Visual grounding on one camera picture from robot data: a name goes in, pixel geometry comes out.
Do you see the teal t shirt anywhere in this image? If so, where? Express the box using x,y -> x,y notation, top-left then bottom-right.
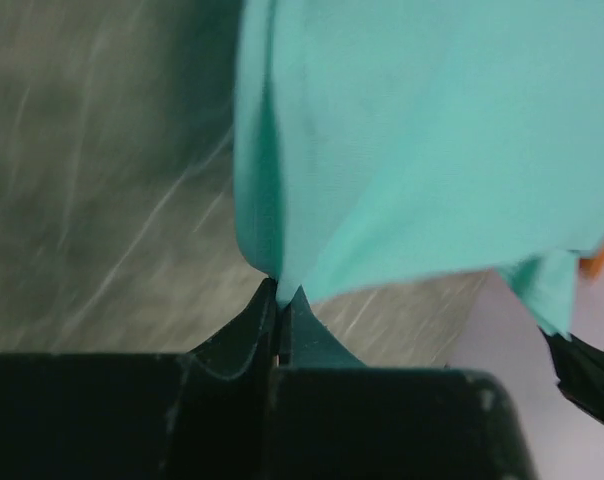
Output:
234,1 -> 604,335

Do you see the orange plastic basket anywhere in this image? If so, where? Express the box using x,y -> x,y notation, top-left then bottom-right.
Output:
579,239 -> 604,280

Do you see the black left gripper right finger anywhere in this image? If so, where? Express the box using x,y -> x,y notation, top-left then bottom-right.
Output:
274,290 -> 537,479

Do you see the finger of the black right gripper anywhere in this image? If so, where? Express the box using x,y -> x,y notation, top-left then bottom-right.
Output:
543,333 -> 604,425

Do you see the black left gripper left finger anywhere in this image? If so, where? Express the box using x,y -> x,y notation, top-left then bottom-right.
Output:
0,279 -> 277,479

